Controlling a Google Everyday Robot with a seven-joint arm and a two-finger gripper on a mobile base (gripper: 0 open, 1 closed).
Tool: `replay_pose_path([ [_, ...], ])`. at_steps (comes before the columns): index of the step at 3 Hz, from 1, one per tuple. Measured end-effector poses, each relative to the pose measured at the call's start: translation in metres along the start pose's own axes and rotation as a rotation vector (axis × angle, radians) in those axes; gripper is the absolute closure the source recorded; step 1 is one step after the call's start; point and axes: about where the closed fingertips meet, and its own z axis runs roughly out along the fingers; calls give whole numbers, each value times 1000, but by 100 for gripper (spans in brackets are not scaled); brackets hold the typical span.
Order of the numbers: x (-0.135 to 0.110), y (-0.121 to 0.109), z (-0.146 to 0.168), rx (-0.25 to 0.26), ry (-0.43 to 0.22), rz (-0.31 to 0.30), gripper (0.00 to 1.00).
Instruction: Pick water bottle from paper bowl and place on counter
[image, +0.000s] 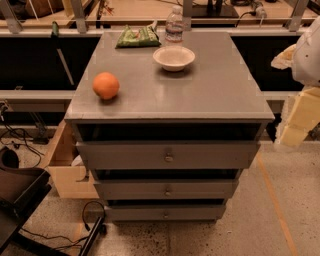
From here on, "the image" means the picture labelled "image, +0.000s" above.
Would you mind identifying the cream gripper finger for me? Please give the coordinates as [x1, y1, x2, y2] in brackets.
[271, 44, 296, 70]
[279, 87, 320, 147]

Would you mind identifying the clear plastic water bottle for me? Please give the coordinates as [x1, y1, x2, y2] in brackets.
[165, 5, 184, 43]

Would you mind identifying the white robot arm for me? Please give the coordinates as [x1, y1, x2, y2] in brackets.
[271, 17, 320, 148]

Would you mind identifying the white paper bowl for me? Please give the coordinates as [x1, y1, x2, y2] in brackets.
[153, 46, 195, 72]

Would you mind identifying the green chip bag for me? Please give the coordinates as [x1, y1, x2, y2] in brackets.
[116, 22, 161, 48]

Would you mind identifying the grey drawer cabinet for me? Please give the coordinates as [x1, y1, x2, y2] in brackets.
[65, 31, 274, 207]

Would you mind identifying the middle grey drawer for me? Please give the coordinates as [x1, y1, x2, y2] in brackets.
[94, 179, 239, 200]

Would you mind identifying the grey drawer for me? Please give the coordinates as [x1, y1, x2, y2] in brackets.
[94, 179, 239, 200]
[77, 141, 260, 170]
[105, 205, 226, 222]

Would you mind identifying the orange fruit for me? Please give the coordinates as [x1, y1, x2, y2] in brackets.
[92, 72, 120, 100]

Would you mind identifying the top grey drawer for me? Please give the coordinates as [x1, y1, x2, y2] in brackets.
[77, 141, 260, 170]

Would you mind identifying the bottom grey drawer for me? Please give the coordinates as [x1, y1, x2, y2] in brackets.
[105, 205, 226, 222]

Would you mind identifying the light wooden box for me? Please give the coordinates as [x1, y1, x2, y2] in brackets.
[40, 121, 98, 199]

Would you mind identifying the green handled tool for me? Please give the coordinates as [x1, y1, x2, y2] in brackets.
[51, 21, 75, 86]

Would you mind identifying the black floor cable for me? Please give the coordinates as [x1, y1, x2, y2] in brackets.
[0, 103, 46, 168]

